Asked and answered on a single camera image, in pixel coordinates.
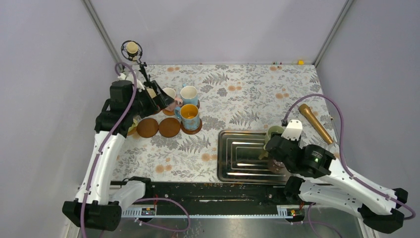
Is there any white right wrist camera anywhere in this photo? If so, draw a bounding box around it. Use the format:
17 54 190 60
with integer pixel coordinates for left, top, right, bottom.
281 119 303 141

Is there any green mug white inside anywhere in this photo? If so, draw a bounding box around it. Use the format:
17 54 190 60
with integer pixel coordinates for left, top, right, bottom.
128 119 139 131

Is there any reddish brown coaster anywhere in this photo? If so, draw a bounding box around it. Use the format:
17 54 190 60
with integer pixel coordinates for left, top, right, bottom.
180 120 203 135

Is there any light blue mug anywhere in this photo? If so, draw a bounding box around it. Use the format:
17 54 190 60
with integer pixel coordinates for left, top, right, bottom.
180 84 199 106

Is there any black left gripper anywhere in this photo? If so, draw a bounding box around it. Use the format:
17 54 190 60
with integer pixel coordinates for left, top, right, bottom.
127 80 174 118

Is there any metal tray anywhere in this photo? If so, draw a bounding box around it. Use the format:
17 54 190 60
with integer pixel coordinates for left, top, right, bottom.
217 130 290 185

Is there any studio microphone on stand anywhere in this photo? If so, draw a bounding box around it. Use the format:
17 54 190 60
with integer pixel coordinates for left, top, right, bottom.
120 40 143 62

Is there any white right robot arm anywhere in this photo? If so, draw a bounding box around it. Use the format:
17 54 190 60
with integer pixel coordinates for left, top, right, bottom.
265 134 408 234

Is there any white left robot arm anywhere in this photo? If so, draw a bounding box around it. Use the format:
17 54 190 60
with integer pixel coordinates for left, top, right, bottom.
62 80 173 231

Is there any light green mug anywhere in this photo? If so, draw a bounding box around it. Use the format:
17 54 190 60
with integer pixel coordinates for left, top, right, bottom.
258 125 284 160

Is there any pink mug white inside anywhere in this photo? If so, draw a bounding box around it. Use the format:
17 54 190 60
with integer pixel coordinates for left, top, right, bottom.
163 87 183 112

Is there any cream mug black handle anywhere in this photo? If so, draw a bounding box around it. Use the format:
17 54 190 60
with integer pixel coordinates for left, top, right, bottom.
146 88 157 99

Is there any gold microphone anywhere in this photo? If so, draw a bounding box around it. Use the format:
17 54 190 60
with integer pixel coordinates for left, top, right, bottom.
299 104 334 145

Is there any floral tablecloth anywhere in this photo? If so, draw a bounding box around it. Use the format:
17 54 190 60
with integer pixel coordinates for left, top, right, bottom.
111 64 339 182

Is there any light brown coaster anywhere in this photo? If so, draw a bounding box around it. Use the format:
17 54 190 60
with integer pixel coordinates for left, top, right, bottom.
162 109 175 116

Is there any blue mug yellow inside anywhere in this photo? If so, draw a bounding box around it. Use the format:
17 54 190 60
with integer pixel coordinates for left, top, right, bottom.
174 104 200 130

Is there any purple grey mug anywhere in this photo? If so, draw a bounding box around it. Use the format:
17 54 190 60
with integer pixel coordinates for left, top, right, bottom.
267 159 286 175

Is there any light wooden coaster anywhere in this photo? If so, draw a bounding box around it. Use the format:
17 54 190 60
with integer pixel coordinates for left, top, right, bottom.
127 125 137 136

